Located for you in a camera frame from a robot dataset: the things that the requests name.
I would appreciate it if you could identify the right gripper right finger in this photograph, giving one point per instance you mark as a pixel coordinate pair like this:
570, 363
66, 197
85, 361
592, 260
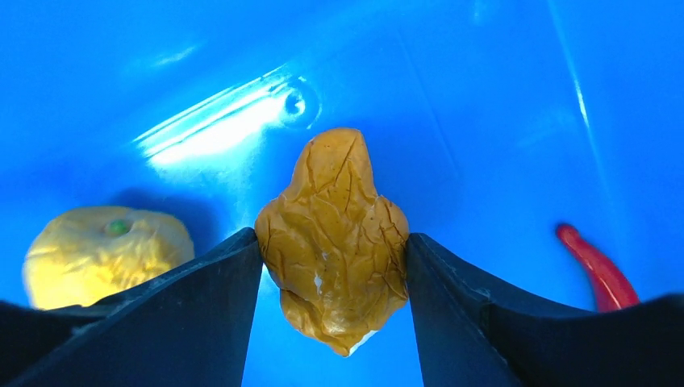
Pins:
475, 329

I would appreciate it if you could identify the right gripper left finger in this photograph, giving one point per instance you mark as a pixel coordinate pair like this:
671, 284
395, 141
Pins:
187, 327

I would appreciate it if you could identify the red chili pepper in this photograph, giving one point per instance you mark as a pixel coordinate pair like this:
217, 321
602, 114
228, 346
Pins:
611, 289

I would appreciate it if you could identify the orange fried chicken piece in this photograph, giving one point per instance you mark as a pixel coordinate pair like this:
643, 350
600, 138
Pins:
334, 246

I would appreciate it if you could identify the yellow lemon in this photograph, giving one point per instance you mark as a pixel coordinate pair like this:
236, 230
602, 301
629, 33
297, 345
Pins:
92, 252

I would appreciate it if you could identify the blue plastic tray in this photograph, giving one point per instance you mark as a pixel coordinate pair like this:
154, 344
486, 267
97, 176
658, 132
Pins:
489, 123

